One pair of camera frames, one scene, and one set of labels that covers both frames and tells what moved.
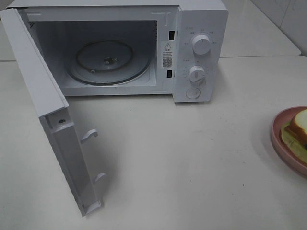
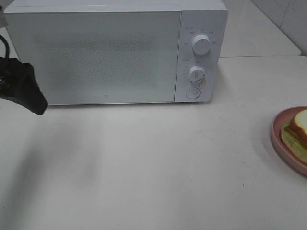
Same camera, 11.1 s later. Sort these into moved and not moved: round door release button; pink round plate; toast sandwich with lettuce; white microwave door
Moved: white microwave door
Not moved: toast sandwich with lettuce; round door release button; pink round plate
